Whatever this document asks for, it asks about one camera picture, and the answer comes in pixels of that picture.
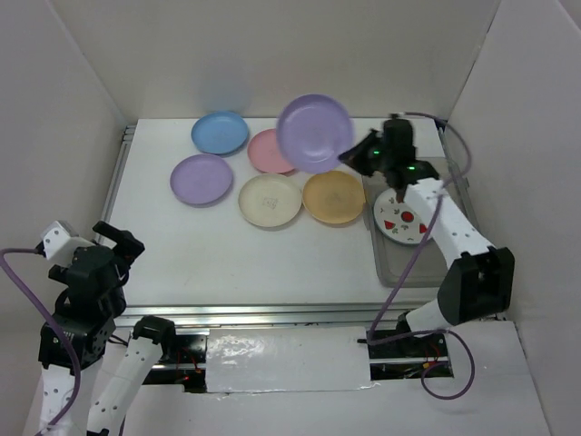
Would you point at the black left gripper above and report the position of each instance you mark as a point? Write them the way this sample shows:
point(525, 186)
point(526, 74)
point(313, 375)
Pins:
point(128, 247)

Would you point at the pink plastic plate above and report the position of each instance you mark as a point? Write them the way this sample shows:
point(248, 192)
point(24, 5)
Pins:
point(264, 153)

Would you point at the white foam cover panel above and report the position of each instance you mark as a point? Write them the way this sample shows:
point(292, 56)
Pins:
point(287, 359)

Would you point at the blue plastic plate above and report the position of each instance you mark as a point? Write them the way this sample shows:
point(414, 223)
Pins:
point(220, 133)

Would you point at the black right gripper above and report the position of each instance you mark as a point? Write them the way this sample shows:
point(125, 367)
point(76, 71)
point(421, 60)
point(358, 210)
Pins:
point(353, 157)

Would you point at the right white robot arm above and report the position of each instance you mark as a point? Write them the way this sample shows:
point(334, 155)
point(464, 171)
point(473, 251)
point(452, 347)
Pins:
point(480, 276)

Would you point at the cream plastic plate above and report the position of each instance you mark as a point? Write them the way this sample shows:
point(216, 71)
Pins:
point(269, 200)

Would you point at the orange plastic plate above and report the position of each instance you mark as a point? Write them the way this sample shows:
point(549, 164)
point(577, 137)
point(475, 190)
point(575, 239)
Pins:
point(334, 197)

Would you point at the white watermelon pattern plate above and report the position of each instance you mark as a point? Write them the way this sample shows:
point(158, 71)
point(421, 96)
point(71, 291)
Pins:
point(397, 221)

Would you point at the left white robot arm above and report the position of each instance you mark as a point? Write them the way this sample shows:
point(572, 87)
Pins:
point(73, 343)

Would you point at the lilac plastic plate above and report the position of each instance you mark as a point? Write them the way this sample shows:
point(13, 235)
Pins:
point(312, 131)
point(201, 179)

